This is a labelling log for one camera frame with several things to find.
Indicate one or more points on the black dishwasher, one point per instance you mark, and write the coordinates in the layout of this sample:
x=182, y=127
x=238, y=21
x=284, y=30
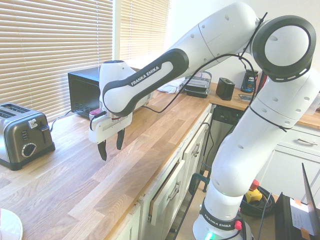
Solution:
x=222, y=125

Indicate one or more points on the black toaster lever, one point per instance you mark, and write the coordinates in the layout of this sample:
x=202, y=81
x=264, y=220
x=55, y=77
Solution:
x=44, y=128

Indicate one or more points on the yellow emergency stop button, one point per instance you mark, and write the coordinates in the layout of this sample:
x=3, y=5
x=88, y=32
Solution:
x=253, y=193

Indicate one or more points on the black plastic food container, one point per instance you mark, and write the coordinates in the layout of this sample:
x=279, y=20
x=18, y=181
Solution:
x=197, y=83
x=198, y=93

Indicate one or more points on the small black box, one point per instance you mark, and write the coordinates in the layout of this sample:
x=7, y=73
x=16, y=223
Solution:
x=225, y=88

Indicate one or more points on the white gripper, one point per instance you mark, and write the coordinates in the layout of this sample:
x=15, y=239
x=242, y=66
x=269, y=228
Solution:
x=106, y=127

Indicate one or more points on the open white cabinet door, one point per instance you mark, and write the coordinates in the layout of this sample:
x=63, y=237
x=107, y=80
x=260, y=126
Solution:
x=167, y=190

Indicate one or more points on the white cloth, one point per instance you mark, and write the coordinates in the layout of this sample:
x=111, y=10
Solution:
x=171, y=87

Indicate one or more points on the dark laptop screen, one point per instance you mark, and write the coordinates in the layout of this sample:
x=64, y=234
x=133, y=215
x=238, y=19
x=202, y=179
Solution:
x=311, y=200

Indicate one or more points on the white plate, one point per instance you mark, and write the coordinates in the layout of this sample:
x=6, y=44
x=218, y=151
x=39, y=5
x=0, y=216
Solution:
x=8, y=225

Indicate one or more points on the narrow beige window blind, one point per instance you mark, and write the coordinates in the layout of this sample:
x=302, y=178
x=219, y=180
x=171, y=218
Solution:
x=142, y=27

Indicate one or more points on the stainless steel two-slot toaster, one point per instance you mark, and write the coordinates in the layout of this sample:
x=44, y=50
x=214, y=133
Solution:
x=17, y=140

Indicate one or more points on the wide beige window blind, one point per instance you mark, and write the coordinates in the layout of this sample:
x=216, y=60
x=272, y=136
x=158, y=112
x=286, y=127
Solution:
x=50, y=50

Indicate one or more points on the green clamp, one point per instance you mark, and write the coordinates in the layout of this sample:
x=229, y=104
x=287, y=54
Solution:
x=196, y=182

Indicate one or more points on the black microwave oven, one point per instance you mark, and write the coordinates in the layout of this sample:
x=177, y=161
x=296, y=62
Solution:
x=82, y=85

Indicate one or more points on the white cabinet drawer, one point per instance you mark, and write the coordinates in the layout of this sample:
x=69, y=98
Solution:
x=300, y=141

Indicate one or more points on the dark Vega protein tub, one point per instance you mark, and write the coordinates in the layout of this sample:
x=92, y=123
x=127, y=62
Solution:
x=248, y=81

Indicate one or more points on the white tape tag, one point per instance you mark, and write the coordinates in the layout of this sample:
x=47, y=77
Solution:
x=32, y=123

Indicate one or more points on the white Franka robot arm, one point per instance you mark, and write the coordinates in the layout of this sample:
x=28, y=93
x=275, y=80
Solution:
x=225, y=37

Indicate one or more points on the red water bottle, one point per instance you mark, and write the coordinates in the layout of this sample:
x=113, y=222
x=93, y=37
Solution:
x=264, y=80

